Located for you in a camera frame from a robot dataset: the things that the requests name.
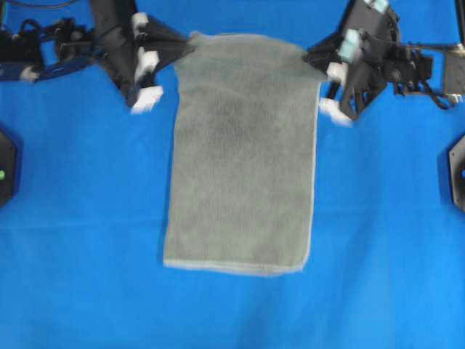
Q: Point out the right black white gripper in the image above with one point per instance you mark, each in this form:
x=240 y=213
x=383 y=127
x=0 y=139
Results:
x=352 y=58

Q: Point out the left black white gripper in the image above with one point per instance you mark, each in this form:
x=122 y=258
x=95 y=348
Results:
x=129 y=67

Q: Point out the large grey-green towel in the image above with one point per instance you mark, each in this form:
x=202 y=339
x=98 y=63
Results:
x=243 y=166

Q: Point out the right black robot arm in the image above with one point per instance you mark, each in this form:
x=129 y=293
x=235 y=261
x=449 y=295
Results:
x=434 y=70

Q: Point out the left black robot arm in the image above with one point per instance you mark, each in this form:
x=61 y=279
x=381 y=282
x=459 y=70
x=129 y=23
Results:
x=39 y=53

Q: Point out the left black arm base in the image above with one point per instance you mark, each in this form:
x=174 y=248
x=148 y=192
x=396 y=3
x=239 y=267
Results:
x=11 y=164

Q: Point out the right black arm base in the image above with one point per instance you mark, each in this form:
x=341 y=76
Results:
x=450 y=169

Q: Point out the black pole top right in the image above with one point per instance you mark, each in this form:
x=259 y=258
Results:
x=460 y=13

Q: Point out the blue table cloth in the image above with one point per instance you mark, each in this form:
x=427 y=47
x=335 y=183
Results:
x=82 y=241

